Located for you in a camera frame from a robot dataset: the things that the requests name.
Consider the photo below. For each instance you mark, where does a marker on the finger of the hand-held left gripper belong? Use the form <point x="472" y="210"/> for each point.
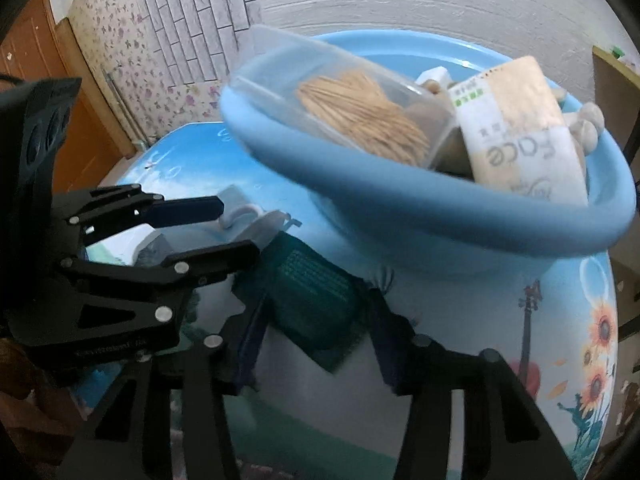
<point x="220" y="257"/>
<point x="190" y="207"/>

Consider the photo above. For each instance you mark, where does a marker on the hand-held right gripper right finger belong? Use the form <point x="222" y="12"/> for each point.
<point x="385" y="345"/>

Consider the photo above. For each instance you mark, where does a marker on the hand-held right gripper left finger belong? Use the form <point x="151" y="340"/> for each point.
<point x="250" y="340"/>

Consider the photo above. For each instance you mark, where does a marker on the teal packet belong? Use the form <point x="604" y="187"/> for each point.
<point x="310" y="290"/>

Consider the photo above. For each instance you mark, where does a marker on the blue plastic basin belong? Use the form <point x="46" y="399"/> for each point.
<point x="400" y="220"/>

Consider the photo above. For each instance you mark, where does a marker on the clear toothpick container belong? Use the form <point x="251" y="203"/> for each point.
<point x="360" y="110"/>

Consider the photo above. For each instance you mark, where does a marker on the yellow white tissue packet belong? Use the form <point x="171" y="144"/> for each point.
<point x="520" y="150"/>

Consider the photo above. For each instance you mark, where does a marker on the white plush toy yellow hat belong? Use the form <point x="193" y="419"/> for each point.
<point x="587" y="127"/>

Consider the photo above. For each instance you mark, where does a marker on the dark speckled packet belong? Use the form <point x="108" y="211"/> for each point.
<point x="152" y="252"/>

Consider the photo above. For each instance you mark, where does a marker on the metal bar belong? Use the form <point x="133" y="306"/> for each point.
<point x="125" y="110"/>

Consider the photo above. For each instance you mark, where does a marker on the wooden door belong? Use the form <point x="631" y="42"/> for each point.
<point x="30" y="45"/>

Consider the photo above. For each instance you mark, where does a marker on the side table with black legs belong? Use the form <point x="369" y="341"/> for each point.
<point x="612" y="90"/>

